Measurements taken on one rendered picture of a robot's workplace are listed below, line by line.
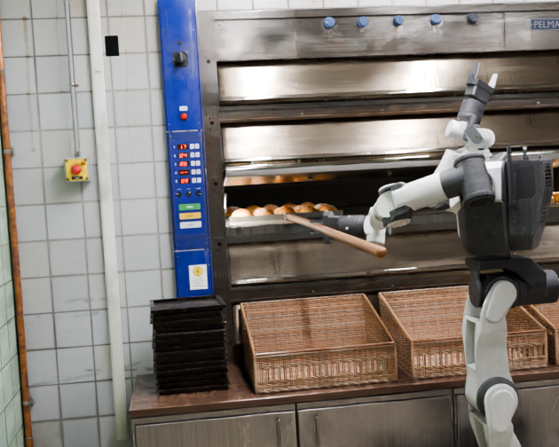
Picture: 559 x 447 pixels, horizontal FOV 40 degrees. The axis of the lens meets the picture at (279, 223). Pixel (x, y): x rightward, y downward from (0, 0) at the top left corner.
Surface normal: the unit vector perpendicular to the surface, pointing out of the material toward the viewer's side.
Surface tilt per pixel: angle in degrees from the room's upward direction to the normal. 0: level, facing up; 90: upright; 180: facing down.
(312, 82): 70
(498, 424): 90
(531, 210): 90
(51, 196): 90
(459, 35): 90
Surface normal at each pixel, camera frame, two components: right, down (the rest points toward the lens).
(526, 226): -0.46, 0.11
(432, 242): 0.11, -0.29
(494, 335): 0.21, 0.46
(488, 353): 0.12, 0.05
